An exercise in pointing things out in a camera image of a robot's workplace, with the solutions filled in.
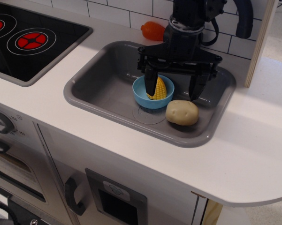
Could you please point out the toy oven door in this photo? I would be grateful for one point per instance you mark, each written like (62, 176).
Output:
(18, 179)

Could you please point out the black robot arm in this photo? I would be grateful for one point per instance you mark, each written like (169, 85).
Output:
(195, 13)

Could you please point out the dark grey cabinet door handle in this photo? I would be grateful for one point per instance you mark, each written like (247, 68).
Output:
(70, 188)

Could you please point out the grey toy sink basin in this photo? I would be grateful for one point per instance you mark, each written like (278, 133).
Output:
(111, 86)

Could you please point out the yellow toy corn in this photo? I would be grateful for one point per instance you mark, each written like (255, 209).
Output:
(160, 91)

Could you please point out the dark grey toy faucet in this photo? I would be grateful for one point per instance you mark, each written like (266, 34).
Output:
(245, 21)

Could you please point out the beige toy potato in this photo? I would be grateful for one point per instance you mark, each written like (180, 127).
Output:
(182, 112)

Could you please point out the grey toy dispenser panel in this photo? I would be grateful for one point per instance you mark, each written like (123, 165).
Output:
(117, 201)

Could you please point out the orange toy carrot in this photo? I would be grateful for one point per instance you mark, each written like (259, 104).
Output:
(153, 31)

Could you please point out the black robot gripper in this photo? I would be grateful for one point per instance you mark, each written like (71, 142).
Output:
(180, 53)

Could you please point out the grey oven knob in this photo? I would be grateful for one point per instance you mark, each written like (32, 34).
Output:
(5, 124)

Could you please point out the black toy stovetop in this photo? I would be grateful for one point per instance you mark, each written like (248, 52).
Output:
(32, 43)

